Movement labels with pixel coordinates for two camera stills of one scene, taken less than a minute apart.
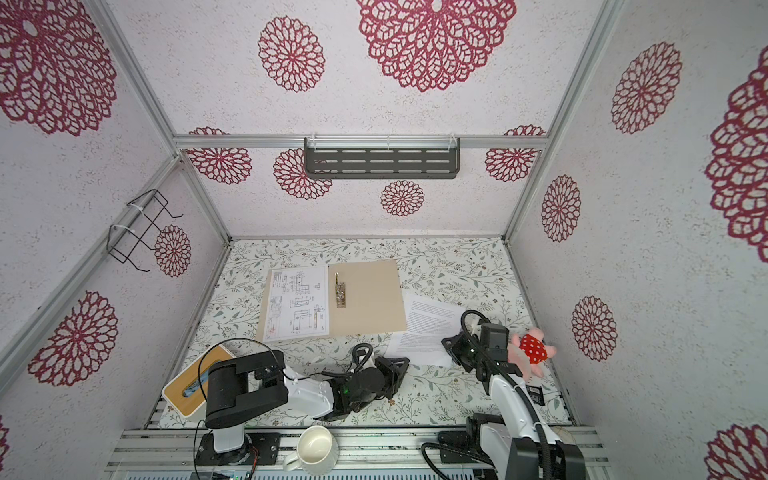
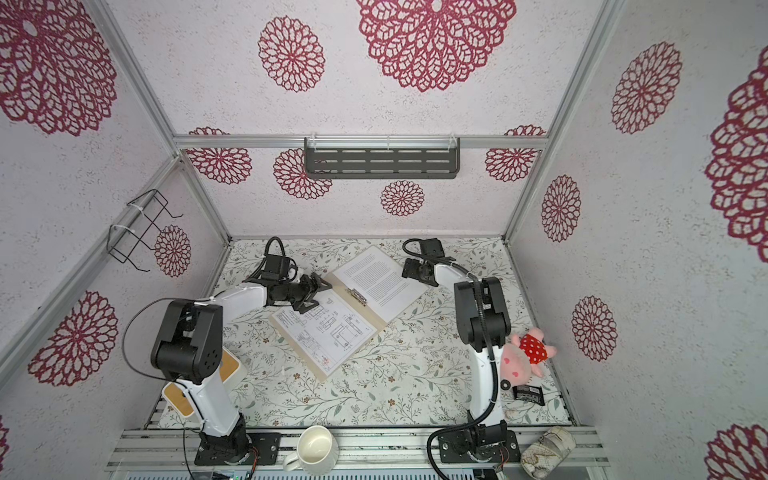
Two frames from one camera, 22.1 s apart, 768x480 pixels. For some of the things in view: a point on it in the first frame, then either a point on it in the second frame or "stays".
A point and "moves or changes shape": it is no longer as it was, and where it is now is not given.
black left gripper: x=394 y=372 to x=310 y=288
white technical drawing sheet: x=297 y=304 moves or changes shape
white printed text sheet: x=429 y=324 to x=379 y=281
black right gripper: x=455 y=348 to x=411 y=268
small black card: x=535 y=392 stays
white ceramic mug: x=317 y=452 stays
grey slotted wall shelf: x=382 y=156 stays
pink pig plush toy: x=529 y=352 stays
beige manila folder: x=363 y=298 to x=331 y=283
